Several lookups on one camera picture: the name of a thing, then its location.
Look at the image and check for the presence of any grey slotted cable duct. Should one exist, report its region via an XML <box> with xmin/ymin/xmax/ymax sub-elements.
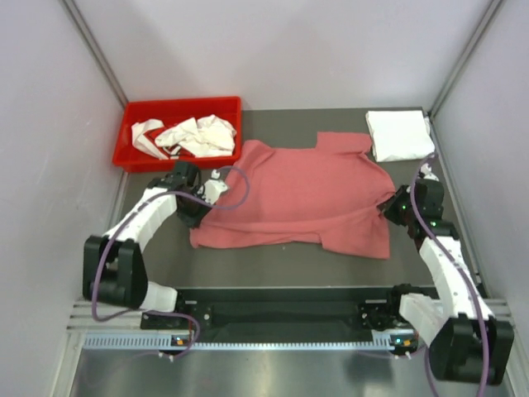
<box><xmin>83</xmin><ymin>333</ymin><xmax>418</xmax><ymax>351</ymax></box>

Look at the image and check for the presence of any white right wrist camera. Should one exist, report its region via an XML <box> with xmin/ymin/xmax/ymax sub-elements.
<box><xmin>419</xmin><ymin>163</ymin><xmax>440</xmax><ymax>182</ymax></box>

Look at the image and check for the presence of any right aluminium corner post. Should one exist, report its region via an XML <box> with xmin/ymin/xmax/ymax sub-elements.
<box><xmin>427</xmin><ymin>0</ymin><xmax>505</xmax><ymax>120</ymax></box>

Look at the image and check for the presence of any pink t shirt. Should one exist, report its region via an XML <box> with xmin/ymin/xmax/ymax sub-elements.
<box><xmin>190</xmin><ymin>132</ymin><xmax>395</xmax><ymax>260</ymax></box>

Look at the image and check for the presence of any aluminium corner post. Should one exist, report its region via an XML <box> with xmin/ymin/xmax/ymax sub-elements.
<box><xmin>60</xmin><ymin>0</ymin><xmax>128</xmax><ymax>108</ymax></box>
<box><xmin>427</xmin><ymin>0</ymin><xmax>505</xmax><ymax>120</ymax></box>

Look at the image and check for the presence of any red plastic bin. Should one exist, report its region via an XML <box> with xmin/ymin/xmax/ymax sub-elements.
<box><xmin>112</xmin><ymin>95</ymin><xmax>243</xmax><ymax>173</ymax></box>

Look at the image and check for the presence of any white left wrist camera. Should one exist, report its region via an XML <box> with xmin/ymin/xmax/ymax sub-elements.
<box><xmin>198</xmin><ymin>170</ymin><xmax>229</xmax><ymax>205</ymax></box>

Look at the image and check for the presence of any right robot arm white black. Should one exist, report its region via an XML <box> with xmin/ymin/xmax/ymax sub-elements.
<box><xmin>379</xmin><ymin>178</ymin><xmax>514</xmax><ymax>390</ymax></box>

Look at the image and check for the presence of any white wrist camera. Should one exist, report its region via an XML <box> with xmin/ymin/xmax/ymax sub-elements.
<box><xmin>419</xmin><ymin>163</ymin><xmax>440</xmax><ymax>182</ymax></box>
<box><xmin>198</xmin><ymin>170</ymin><xmax>229</xmax><ymax>205</ymax></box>

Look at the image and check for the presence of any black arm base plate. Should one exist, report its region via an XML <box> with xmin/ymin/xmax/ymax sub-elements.
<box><xmin>140</xmin><ymin>287</ymin><xmax>439</xmax><ymax>332</ymax></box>

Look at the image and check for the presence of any left aluminium corner post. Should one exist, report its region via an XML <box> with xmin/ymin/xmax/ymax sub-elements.
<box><xmin>60</xmin><ymin>0</ymin><xmax>128</xmax><ymax>108</ymax></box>

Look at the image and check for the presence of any white and red t shirt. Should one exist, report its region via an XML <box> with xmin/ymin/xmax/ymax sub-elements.
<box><xmin>131</xmin><ymin>114</ymin><xmax>237</xmax><ymax>160</ymax></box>

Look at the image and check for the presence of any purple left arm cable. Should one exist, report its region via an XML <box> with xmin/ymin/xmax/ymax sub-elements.
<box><xmin>90</xmin><ymin>165</ymin><xmax>251</xmax><ymax>359</ymax></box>

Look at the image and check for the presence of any aluminium frame rail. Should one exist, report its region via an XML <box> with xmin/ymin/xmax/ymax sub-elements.
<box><xmin>65</xmin><ymin>299</ymin><xmax>517</xmax><ymax>332</ymax></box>

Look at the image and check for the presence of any folded white t shirt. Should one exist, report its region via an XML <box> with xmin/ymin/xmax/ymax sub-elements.
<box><xmin>365</xmin><ymin>110</ymin><xmax>435</xmax><ymax>162</ymax></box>

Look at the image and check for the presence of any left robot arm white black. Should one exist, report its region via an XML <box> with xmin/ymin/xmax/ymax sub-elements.
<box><xmin>82</xmin><ymin>162</ymin><xmax>210</xmax><ymax>328</ymax></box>

